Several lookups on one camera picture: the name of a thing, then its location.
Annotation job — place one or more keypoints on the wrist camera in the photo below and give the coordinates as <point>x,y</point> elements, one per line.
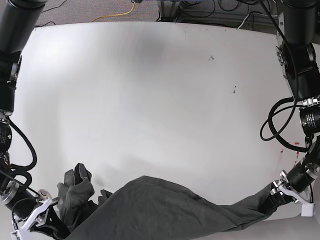
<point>307,210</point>
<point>15,235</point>

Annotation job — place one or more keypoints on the left table cable grommet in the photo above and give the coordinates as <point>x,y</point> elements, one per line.
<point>44,194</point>

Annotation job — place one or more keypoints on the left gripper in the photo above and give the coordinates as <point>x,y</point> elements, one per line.
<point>294,186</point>

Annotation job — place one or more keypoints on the dark grey t-shirt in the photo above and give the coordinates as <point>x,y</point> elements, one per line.
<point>149,208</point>

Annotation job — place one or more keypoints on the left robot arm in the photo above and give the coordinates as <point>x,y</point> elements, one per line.
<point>295,28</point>

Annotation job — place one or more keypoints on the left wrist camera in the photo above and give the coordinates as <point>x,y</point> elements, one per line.
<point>307,210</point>

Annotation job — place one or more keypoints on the red tape rectangle marking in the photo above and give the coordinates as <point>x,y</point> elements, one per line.
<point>287,159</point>

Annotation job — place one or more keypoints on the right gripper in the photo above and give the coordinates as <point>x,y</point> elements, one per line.
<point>35,214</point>

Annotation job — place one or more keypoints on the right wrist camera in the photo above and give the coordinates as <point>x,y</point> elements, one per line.
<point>15,235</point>

